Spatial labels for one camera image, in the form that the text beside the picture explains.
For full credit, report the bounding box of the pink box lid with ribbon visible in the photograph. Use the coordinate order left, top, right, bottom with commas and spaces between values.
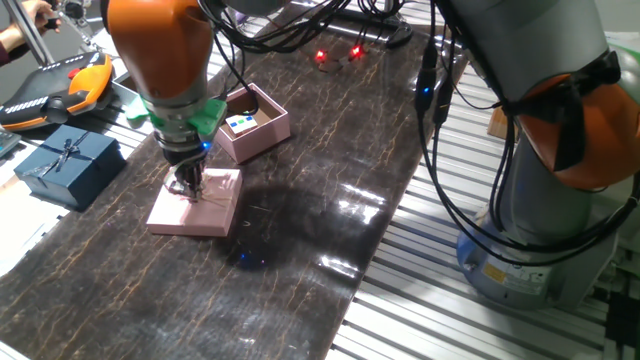
145, 167, 244, 238

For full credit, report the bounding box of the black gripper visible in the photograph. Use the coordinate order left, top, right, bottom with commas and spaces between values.
162, 140, 211, 203

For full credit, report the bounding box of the grey open box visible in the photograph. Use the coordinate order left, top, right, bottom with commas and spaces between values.
110, 71, 147, 110

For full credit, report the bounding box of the black box device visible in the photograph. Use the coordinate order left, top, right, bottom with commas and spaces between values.
604, 292, 640, 351

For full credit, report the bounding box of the pink open box base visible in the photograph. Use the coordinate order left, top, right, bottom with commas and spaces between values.
214, 82, 292, 165

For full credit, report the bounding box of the small white colourful cube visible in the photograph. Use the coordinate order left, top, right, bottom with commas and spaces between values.
224, 114, 260, 140

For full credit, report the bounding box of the black keyboard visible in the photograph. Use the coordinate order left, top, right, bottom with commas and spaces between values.
0, 128, 21, 159

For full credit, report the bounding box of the wooden block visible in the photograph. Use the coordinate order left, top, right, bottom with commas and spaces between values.
487, 106, 517, 141

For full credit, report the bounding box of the black stand with silver pole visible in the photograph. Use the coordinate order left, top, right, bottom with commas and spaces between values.
339, 7, 415, 50

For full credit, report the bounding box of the orange black teach pendant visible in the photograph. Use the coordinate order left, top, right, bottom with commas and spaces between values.
0, 51, 114, 132

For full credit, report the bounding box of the blue gift box with bow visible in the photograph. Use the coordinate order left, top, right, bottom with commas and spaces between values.
13, 123, 128, 212

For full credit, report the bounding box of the person hand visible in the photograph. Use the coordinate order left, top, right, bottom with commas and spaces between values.
20, 0, 61, 34

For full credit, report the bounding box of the dark marble pattern mat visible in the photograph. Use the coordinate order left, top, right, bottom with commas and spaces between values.
0, 4, 469, 360

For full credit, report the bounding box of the person forearm dark sleeve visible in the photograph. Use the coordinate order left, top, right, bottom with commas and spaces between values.
0, 22, 32, 67

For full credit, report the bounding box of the upright aluminium post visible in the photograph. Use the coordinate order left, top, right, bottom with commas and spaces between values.
7, 0, 56, 66

